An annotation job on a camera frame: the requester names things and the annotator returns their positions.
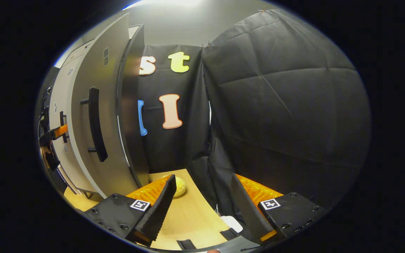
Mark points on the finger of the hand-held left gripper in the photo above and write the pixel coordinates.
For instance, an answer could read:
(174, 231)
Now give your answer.
(60, 131)

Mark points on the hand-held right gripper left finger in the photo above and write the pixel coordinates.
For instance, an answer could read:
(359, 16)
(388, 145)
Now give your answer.
(160, 211)

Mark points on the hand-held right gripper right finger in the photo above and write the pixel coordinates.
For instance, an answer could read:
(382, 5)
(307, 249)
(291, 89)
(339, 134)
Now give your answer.
(246, 211)

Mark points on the grey shoe cabinet door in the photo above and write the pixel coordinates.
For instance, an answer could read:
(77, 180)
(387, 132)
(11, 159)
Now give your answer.
(97, 63)
(62, 98)

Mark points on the grey double-door shoe cabinet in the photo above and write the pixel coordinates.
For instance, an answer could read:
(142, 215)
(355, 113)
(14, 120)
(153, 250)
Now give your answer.
(87, 193)

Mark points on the white plastic object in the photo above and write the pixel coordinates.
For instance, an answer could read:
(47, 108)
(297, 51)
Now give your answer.
(231, 223)

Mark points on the black table clamp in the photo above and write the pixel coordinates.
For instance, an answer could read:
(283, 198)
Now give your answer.
(186, 245)
(230, 234)

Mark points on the yellow bun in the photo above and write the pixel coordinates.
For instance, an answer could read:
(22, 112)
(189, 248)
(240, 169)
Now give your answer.
(180, 188)

